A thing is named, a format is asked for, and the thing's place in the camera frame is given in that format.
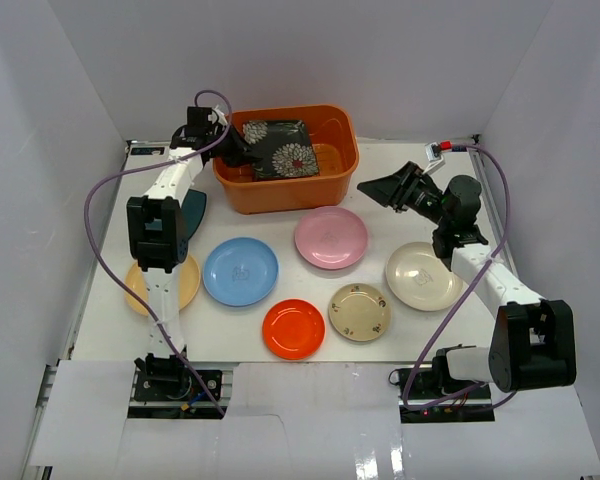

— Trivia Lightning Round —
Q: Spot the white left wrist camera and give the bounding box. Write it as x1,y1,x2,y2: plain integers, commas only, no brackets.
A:
208,105,230,128

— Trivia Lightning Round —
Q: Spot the pink round plate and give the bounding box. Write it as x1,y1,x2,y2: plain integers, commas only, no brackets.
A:
294,206,369,270

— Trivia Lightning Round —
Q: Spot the black floral square plate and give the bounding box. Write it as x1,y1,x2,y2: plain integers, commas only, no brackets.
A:
242,120,320,181

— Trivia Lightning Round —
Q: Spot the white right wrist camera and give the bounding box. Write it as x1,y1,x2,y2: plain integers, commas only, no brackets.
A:
424,141,453,174

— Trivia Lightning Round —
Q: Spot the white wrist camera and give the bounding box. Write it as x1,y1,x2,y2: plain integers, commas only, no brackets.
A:
424,141,453,174
208,105,230,128

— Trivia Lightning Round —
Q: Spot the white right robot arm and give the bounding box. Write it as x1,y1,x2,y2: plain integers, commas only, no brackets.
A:
357,162,577,399

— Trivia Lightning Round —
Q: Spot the beige floral round plate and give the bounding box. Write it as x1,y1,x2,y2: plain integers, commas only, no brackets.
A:
328,283,392,343

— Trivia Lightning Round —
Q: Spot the teal square plate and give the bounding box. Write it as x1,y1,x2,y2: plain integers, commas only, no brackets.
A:
181,189,207,239

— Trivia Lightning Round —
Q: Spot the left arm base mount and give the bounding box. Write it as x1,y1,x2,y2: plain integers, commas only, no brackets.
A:
127,369,228,420

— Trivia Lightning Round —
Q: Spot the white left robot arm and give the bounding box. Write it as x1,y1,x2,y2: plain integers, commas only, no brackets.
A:
126,105,249,399

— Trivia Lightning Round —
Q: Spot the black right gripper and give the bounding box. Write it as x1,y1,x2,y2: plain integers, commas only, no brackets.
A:
357,163,451,229

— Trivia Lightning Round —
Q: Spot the cream white round plate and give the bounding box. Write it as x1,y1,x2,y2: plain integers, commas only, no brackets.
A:
385,242,464,312

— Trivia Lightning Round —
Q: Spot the orange plastic bin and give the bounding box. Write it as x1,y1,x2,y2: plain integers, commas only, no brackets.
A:
213,104,359,215

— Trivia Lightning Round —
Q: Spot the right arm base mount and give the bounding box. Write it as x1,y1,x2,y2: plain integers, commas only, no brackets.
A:
398,364,495,425

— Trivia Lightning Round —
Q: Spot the orange round plate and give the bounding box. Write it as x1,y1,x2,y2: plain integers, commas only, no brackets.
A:
262,299,326,361

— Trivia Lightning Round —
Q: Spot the yellow round plate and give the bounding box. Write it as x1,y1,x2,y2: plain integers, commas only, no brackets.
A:
124,254,201,316

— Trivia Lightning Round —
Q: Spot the blue round plate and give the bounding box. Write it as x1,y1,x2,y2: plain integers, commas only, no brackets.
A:
203,237,279,307

